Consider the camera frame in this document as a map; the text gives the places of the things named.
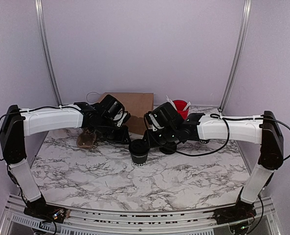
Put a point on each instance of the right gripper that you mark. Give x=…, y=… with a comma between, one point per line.
x=148, y=135

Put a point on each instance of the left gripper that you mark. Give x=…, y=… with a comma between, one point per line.
x=121, y=138

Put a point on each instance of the black paper coffee cup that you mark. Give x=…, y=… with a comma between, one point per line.
x=139, y=160

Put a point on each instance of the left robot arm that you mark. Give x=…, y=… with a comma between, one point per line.
x=106, y=118

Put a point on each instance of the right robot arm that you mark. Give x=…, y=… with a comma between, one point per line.
x=165, y=127

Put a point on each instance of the brown paper bag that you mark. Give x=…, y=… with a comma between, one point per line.
x=137, y=104

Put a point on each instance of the cardboard cup carrier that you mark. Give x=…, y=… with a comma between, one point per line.
x=86, y=140

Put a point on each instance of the white stirrer left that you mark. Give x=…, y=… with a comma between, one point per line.
x=171, y=102

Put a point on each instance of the white stirrer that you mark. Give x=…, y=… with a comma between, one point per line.
x=171, y=102
x=187, y=106

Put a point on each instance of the red cylindrical holder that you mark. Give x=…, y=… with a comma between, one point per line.
x=180, y=104

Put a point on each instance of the white stirrer right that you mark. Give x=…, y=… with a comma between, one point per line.
x=187, y=106

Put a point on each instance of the stacked black paper cup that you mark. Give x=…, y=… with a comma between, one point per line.
x=204, y=141

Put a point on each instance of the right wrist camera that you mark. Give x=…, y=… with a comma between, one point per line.
x=153, y=122

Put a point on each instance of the right aluminium frame post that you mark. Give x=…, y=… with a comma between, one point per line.
x=237, y=55

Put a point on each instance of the aluminium frame post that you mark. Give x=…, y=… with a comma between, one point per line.
x=46, y=50
x=237, y=55

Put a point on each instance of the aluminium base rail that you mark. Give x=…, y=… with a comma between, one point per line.
x=81, y=221

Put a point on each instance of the left aluminium frame post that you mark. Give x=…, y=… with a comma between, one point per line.
x=46, y=50

